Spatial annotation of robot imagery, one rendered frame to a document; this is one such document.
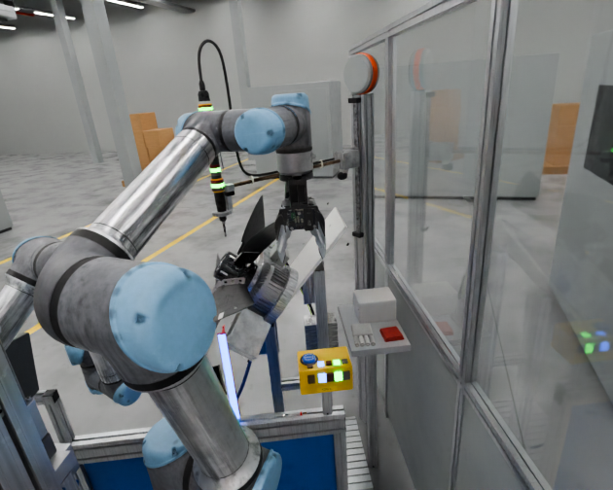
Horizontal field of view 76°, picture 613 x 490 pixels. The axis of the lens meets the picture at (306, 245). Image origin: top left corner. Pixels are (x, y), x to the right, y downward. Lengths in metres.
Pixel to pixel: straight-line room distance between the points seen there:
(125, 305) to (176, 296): 0.05
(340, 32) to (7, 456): 13.38
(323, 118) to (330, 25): 5.70
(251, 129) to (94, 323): 0.39
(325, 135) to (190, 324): 8.09
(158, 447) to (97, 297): 0.42
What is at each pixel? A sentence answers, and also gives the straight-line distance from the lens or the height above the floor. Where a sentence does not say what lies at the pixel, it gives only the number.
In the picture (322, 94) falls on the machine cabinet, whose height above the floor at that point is 1.70.
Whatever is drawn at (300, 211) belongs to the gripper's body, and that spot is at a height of 1.61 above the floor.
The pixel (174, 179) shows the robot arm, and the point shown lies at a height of 1.72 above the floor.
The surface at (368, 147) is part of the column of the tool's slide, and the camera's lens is 1.79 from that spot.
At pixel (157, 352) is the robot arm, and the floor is 1.60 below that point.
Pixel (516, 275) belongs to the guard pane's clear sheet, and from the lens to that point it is 0.99.
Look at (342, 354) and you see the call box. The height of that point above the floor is 1.07.
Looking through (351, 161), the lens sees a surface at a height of 1.54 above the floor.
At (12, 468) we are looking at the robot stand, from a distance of 0.74.
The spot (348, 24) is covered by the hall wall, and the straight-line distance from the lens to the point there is 13.62.
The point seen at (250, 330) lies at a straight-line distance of 1.53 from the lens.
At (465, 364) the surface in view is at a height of 1.06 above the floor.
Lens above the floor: 1.84
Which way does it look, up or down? 22 degrees down
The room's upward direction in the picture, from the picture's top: 4 degrees counter-clockwise
